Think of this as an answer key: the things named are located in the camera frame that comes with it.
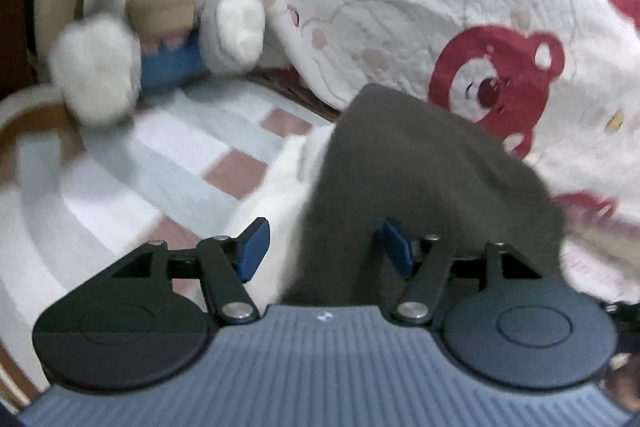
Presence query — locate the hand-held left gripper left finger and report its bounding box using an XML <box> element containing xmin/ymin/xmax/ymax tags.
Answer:
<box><xmin>111</xmin><ymin>217</ymin><xmax>272</xmax><ymax>325</ymax></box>

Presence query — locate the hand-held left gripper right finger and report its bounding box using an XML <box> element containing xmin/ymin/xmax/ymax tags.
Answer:
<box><xmin>382</xmin><ymin>218</ymin><xmax>543</xmax><ymax>325</ymax></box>

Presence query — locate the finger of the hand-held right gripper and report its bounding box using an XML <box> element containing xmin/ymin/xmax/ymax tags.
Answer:
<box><xmin>602</xmin><ymin>299</ymin><xmax>640</xmax><ymax>350</ymax></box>

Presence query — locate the dark grey knit sweater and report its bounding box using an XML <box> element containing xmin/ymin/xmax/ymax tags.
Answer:
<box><xmin>280</xmin><ymin>83</ymin><xmax>568</xmax><ymax>308</ymax></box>

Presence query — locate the folded cream white sweater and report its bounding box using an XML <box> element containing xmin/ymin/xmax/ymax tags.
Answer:
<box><xmin>227</xmin><ymin>124</ymin><xmax>346</xmax><ymax>308</ymax></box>

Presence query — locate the checked bed sheet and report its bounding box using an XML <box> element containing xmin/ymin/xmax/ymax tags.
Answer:
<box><xmin>0</xmin><ymin>77</ymin><xmax>326</xmax><ymax>388</ymax></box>

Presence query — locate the white bear print quilt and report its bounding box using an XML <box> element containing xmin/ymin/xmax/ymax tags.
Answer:
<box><xmin>205</xmin><ymin>0</ymin><xmax>640</xmax><ymax>303</ymax></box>

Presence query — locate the grey white plush rabbit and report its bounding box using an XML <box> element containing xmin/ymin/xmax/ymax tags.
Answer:
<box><xmin>49</xmin><ymin>0</ymin><xmax>266</xmax><ymax>128</ymax></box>

